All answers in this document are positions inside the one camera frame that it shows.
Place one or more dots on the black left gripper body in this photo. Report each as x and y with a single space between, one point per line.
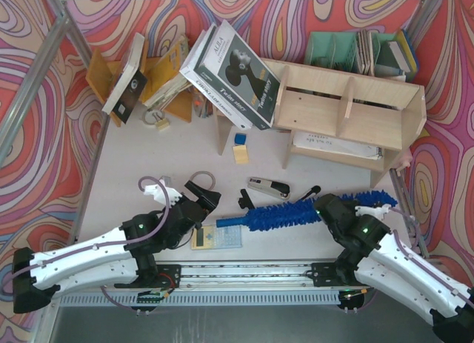
200 204

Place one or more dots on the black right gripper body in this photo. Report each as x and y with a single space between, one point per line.
326 210

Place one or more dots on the blue microfiber duster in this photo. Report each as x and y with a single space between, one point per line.
302 212

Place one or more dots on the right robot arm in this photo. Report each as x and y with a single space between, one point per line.
374 255

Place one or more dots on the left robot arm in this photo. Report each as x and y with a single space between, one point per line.
123 256

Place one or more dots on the light wooden bookshelf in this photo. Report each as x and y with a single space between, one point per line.
368 110

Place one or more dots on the beige tape roll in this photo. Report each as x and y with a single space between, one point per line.
204 179

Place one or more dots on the yellow grey calculator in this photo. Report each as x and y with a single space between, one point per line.
216 238

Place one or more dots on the white utility knife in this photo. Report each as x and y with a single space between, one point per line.
315 190

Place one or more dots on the black plastic clip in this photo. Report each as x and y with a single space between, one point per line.
245 201

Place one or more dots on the silver black stapler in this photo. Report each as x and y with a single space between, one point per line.
278 190

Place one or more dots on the blue eraser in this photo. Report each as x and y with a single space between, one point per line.
240 139

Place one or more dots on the pink figurine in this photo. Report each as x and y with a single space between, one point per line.
404 161

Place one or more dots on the pens cup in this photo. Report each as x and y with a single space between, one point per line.
202 107

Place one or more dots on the yellow books stack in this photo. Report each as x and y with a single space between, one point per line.
164 80

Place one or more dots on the white paperback book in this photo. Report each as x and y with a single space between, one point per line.
188 71

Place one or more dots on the Twins story book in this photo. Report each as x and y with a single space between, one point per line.
235 72

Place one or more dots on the black cover book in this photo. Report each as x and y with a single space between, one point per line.
128 82

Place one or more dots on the yellow wooden book stand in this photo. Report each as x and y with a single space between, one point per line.
100 74

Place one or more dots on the teal desk organizer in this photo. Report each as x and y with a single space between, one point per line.
366 52

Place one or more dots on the blue bound notebook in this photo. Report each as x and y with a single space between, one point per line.
408 51

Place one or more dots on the black aluminium rail base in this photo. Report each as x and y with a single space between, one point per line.
258 273

